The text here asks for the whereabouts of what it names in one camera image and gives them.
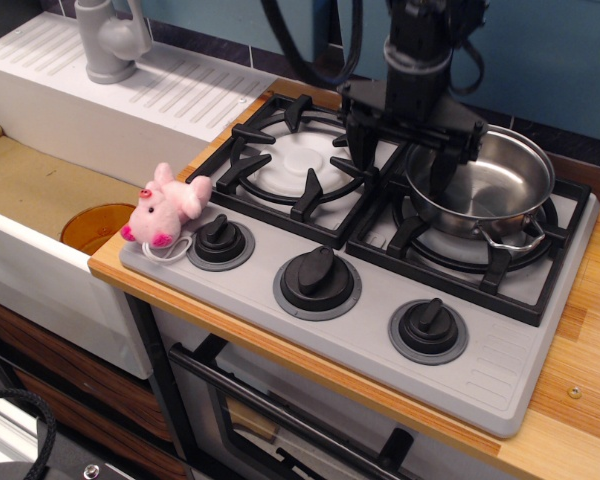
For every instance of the stainless steel pan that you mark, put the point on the stainless steel pan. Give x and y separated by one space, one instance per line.
495 197

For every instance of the black right stove knob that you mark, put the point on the black right stove knob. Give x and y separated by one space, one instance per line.
428 332

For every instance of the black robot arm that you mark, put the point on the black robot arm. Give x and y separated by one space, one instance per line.
432 20

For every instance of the black left stove knob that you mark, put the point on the black left stove knob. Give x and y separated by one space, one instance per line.
221 245

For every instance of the black right burner grate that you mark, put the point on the black right burner grate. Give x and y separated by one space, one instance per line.
528 281

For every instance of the black stove knob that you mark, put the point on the black stove knob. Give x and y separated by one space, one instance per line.
317 286
428 332
221 245

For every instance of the black left burner grate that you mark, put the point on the black left burner grate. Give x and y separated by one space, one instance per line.
289 166

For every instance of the white toy sink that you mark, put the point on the white toy sink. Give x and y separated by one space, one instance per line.
68 144

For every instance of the pink stuffed pig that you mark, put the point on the pink stuffed pig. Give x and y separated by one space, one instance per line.
164 206

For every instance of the black burner grate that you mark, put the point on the black burner grate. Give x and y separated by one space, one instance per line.
289 166
528 281

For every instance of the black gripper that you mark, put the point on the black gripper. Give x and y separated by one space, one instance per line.
412 104

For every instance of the wooden drawer cabinet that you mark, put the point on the wooden drawer cabinet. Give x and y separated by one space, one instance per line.
92 400

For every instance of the black middle stove knob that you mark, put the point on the black middle stove knob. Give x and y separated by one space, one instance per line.
317 286

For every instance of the grey toy faucet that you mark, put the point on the grey toy faucet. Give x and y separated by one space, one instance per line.
111 45

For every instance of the oven door with handle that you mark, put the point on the oven door with handle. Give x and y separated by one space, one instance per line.
267 422

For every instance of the grey toy stove top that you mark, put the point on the grey toy stove top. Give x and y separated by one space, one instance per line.
489 385

